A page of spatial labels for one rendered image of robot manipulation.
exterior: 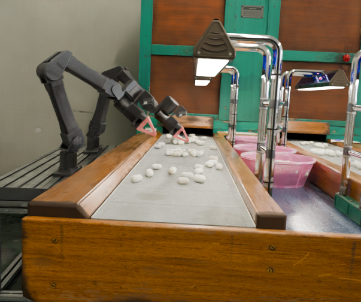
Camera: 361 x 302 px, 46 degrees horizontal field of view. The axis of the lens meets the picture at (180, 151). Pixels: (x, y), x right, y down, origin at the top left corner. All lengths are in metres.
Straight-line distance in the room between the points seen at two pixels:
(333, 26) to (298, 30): 0.20
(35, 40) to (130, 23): 0.74
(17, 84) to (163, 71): 1.39
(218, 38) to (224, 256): 0.40
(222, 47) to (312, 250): 0.40
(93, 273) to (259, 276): 0.30
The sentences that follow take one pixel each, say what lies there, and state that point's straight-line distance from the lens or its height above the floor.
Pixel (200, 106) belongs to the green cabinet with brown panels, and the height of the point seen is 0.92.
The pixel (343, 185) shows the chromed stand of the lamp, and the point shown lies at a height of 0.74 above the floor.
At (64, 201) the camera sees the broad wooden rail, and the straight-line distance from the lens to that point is 0.82.
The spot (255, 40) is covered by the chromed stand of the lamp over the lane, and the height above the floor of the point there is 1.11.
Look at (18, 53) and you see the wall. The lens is 3.59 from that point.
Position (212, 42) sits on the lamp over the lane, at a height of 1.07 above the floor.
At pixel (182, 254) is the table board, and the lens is 0.78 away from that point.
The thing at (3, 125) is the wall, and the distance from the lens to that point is 3.62.
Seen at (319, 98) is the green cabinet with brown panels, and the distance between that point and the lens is 2.68.
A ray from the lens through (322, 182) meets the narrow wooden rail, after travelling 1.52.
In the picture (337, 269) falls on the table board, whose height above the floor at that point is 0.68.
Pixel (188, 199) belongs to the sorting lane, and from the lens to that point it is 0.96.
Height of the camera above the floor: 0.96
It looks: 7 degrees down
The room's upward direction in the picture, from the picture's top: 3 degrees clockwise
